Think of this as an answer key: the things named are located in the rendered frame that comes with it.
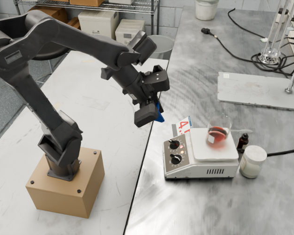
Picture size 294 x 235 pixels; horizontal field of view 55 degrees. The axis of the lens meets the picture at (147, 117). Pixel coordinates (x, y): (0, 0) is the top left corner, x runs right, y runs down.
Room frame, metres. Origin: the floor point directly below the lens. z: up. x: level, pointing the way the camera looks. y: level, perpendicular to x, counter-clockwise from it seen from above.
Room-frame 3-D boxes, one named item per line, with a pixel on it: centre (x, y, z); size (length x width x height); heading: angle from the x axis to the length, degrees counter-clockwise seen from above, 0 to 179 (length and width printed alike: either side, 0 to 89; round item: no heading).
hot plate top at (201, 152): (0.54, -0.19, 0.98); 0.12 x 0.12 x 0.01; 1
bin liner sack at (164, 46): (2.23, -0.08, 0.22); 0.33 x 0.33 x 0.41
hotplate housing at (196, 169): (0.54, -0.16, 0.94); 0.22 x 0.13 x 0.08; 91
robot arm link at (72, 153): (0.44, 0.20, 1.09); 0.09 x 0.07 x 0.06; 47
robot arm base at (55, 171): (0.43, 0.20, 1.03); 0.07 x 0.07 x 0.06; 75
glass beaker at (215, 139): (0.54, -0.19, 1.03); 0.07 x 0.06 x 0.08; 177
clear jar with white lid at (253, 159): (0.51, -0.30, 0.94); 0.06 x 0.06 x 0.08
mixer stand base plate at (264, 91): (0.90, -0.43, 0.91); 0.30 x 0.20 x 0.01; 79
